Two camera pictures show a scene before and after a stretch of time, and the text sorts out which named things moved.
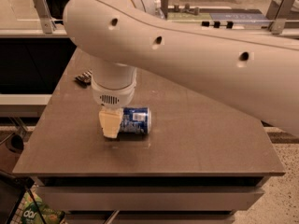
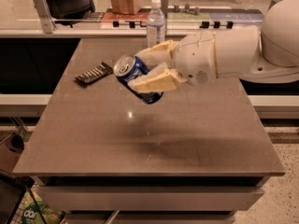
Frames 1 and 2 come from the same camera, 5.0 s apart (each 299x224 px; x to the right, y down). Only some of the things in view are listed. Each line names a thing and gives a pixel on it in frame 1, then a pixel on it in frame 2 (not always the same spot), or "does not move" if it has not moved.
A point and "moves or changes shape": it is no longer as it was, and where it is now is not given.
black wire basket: x=12 y=189 does not move
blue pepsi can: x=136 y=120 moves or changes shape
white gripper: x=114 y=96 -> x=194 y=60
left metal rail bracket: x=47 y=21 does not move
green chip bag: x=35 y=212 does not move
